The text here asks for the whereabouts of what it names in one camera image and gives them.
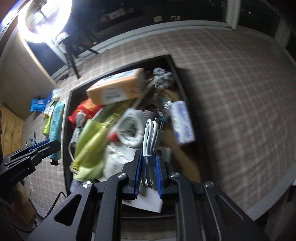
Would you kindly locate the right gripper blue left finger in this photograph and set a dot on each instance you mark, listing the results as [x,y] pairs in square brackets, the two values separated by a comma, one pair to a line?
[133,170]

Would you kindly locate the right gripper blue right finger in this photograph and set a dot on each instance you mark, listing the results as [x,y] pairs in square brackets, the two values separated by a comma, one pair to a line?
[165,178]

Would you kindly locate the white round plug adapter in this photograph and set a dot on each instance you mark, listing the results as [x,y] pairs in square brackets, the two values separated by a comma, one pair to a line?
[129,129]

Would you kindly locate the white blue small box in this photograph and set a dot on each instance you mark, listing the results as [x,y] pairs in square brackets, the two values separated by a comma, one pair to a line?
[181,122]

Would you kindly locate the orange white carton box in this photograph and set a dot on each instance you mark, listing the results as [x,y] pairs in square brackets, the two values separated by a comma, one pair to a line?
[118,87]

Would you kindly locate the green bottle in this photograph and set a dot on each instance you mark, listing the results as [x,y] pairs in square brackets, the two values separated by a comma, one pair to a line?
[47,124]

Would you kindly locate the teal tube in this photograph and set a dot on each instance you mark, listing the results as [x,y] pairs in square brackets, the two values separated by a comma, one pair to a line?
[55,130]

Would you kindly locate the blue plastic package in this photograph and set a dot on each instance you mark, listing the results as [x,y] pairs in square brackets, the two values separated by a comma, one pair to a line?
[39,104]

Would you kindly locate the red snack bag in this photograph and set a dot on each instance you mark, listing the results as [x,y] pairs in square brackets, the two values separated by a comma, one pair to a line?
[88,108]

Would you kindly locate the wooden board panel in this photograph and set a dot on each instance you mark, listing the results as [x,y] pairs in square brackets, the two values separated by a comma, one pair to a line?
[23,79]

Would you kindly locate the white flower-head brush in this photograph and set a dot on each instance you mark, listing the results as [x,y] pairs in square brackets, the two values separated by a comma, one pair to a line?
[162,79]

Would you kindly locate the black tripod stand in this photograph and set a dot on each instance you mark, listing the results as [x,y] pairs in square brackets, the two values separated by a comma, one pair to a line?
[72,53]

